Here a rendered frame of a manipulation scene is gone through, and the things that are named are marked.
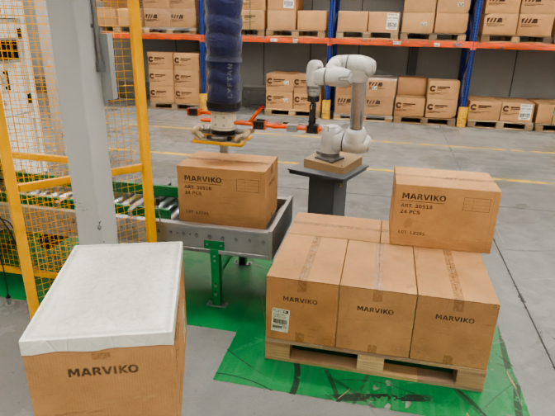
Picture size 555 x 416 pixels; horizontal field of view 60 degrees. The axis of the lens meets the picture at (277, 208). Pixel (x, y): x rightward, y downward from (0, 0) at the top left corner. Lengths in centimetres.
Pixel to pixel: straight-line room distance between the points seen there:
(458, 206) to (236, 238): 138
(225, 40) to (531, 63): 942
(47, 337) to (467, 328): 200
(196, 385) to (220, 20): 210
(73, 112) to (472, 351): 230
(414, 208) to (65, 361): 218
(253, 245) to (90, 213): 108
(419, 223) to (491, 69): 885
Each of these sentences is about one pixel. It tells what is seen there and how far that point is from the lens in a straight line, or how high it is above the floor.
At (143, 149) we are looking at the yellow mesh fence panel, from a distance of 304.
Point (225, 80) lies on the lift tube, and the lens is 314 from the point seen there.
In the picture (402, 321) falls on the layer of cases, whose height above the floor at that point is 37.
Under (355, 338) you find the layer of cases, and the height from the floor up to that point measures 23.
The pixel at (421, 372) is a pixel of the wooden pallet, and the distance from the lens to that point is 296.
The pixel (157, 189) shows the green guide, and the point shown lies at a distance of 386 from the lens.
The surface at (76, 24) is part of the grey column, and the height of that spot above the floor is 181.
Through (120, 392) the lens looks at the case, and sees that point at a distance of 155.
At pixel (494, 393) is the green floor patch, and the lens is 300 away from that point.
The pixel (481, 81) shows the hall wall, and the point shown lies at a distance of 1172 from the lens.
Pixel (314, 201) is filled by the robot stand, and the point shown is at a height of 47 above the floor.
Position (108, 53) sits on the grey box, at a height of 168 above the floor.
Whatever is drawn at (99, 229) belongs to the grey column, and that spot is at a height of 86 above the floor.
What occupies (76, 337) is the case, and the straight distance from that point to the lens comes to 145.
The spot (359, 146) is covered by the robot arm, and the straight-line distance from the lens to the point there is 378.
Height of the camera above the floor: 182
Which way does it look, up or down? 21 degrees down
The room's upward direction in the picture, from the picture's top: 1 degrees clockwise
